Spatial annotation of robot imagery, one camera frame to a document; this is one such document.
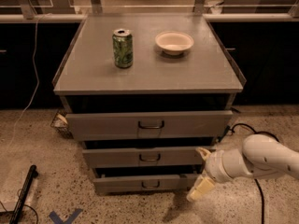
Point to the white paper bowl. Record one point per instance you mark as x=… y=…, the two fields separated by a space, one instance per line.
x=174 y=43

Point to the green soda can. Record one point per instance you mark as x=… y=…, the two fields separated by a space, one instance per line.
x=123 y=48

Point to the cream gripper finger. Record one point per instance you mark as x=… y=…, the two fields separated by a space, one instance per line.
x=204 y=153
x=201 y=186

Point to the grey bottom drawer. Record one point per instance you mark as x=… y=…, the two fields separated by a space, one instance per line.
x=143 y=183

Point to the grey top drawer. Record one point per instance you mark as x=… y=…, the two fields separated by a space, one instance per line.
x=147 y=125

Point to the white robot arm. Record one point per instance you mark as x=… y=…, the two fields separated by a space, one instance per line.
x=259 y=157

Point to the grey drawer cabinet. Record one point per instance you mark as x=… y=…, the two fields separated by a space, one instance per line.
x=202 y=78

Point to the wire mesh basket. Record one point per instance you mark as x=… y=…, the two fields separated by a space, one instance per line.
x=60 y=124

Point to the black bar on floor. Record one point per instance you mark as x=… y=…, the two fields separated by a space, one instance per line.
x=31 y=175

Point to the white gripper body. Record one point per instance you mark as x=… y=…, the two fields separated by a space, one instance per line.
x=216 y=166

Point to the grey drawer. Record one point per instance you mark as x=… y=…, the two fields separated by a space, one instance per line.
x=141 y=157
x=147 y=125
x=143 y=183

